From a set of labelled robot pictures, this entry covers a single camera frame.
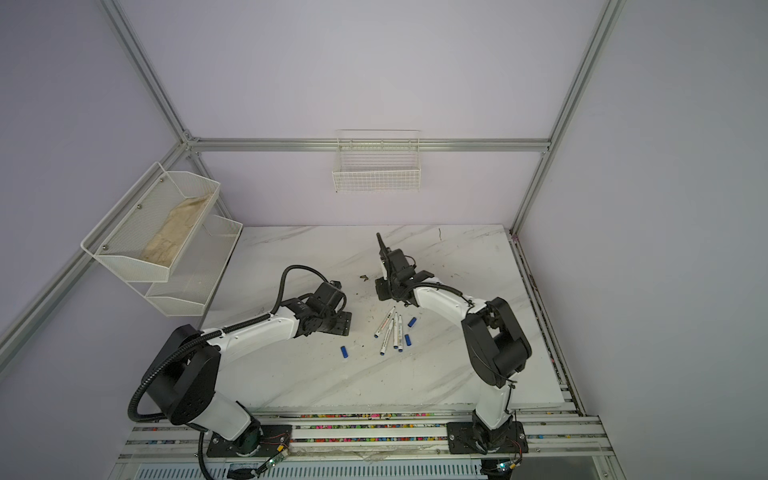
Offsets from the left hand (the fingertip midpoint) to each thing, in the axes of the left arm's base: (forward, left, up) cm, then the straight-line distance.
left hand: (337, 323), depth 89 cm
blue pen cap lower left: (-7, -2, -5) cm, 9 cm away
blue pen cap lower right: (-3, -22, -4) cm, 23 cm away
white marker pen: (-7, -14, -5) cm, 16 cm away
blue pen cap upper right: (+3, -23, -5) cm, 24 cm away
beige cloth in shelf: (+9, +43, +24) cm, 50 cm away
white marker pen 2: (-2, -19, -3) cm, 20 cm away
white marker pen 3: (0, -13, -4) cm, 14 cm away
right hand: (+11, -13, +5) cm, 18 cm away
